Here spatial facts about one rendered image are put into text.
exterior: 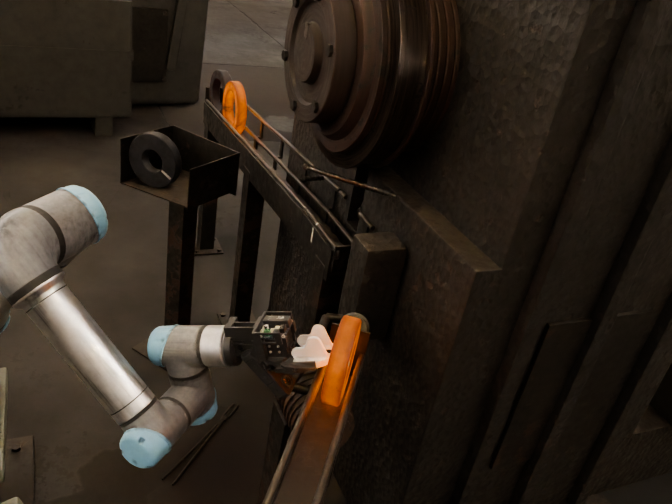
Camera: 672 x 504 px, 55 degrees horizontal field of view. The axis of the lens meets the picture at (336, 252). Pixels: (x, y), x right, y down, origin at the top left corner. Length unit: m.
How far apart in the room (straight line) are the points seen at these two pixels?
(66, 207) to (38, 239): 0.09
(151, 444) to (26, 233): 0.40
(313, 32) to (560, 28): 0.48
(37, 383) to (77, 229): 1.01
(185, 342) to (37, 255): 0.29
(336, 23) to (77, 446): 1.31
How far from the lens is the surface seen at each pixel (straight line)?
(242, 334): 1.14
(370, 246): 1.30
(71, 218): 1.20
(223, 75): 2.46
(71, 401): 2.07
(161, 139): 1.84
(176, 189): 1.90
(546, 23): 1.13
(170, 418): 1.17
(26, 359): 2.23
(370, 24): 1.25
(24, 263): 1.13
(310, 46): 1.34
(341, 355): 1.06
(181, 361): 1.20
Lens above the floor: 1.41
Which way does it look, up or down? 29 degrees down
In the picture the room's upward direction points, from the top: 11 degrees clockwise
